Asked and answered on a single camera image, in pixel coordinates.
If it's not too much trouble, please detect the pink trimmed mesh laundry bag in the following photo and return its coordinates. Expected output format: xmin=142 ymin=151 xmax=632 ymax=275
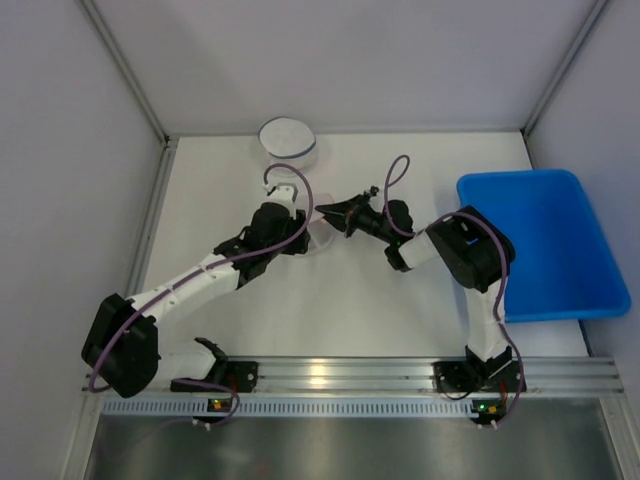
xmin=307 ymin=193 xmax=336 ymax=256

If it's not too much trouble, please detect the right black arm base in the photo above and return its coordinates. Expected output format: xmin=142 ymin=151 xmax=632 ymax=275
xmin=433 ymin=346 xmax=526 ymax=400

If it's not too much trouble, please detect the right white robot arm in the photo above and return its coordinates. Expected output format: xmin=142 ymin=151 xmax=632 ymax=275
xmin=315 ymin=194 xmax=515 ymax=376

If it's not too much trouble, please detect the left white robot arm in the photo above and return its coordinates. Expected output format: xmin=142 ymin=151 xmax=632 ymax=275
xmin=81 ymin=202 xmax=309 ymax=398

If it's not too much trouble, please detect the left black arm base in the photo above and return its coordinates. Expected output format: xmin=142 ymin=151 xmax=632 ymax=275
xmin=170 ymin=337 xmax=259 ymax=393

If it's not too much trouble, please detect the blue plastic bin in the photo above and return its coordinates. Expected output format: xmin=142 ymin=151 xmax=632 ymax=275
xmin=457 ymin=169 xmax=631 ymax=323

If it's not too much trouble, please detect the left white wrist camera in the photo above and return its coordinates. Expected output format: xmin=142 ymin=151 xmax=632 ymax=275
xmin=263 ymin=182 xmax=298 ymax=208

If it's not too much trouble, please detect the aluminium front rail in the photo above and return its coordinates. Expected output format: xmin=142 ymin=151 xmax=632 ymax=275
xmin=82 ymin=355 xmax=626 ymax=397

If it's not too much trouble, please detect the left aluminium frame post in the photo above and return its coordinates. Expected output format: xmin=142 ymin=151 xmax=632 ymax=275
xmin=76 ymin=0 xmax=170 ymax=145

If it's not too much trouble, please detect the aluminium frame post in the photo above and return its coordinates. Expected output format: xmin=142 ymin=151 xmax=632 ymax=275
xmin=520 ymin=0 xmax=613 ymax=141
xmin=76 ymin=0 xmax=170 ymax=145

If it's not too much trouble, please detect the slotted grey cable duct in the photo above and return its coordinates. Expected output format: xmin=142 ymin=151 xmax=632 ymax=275
xmin=101 ymin=397 xmax=503 ymax=419

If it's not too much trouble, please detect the right aluminium frame post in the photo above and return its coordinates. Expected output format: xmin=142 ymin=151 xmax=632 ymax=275
xmin=520 ymin=0 xmax=613 ymax=141

